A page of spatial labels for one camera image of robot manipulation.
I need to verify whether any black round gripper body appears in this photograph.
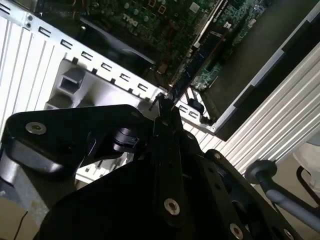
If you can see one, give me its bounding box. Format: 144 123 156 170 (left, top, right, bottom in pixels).
37 159 227 240

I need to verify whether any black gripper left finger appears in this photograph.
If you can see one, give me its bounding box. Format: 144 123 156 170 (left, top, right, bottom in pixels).
0 97 188 230

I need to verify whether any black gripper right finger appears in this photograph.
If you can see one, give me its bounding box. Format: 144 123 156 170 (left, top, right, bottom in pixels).
171 99 302 240

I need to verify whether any dark RAM stick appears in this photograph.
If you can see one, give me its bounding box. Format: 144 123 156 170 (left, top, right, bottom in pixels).
166 45 212 111

